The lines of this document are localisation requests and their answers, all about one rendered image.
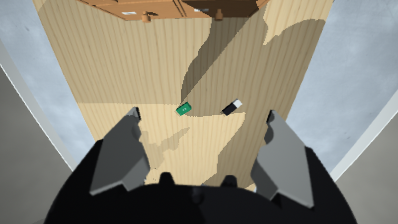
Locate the brown wooden drawer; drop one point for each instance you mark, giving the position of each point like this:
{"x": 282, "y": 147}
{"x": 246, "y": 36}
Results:
{"x": 229, "y": 8}
{"x": 112, "y": 2}
{"x": 149, "y": 9}

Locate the brown wooden chest of drawers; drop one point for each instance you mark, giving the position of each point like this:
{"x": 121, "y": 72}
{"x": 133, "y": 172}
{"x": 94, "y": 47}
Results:
{"x": 177, "y": 3}

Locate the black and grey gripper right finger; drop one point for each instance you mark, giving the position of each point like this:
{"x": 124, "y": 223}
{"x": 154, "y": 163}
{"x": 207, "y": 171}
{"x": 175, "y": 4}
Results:
{"x": 290, "y": 174}

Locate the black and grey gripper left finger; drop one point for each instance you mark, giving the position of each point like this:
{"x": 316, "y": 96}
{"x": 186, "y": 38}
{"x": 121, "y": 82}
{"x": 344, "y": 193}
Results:
{"x": 113, "y": 166}

